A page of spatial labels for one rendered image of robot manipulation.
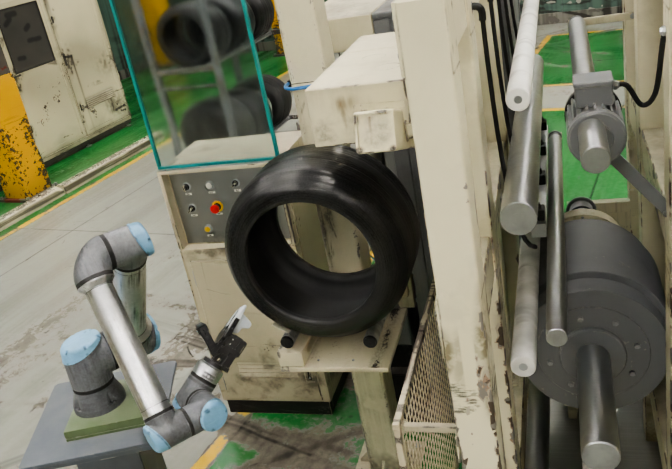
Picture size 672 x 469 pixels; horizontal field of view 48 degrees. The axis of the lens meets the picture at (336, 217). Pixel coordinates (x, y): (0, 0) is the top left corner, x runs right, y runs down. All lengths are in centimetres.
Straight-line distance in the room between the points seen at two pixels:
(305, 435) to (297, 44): 184
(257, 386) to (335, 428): 42
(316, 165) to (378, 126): 55
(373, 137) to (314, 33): 80
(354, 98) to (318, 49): 67
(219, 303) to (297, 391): 55
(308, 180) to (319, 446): 160
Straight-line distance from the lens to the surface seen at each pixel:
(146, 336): 284
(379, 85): 176
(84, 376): 287
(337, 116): 181
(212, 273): 335
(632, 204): 314
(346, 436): 348
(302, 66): 246
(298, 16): 243
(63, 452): 290
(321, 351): 257
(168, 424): 229
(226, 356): 244
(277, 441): 355
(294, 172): 220
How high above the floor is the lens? 219
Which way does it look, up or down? 23 degrees down
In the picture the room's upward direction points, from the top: 11 degrees counter-clockwise
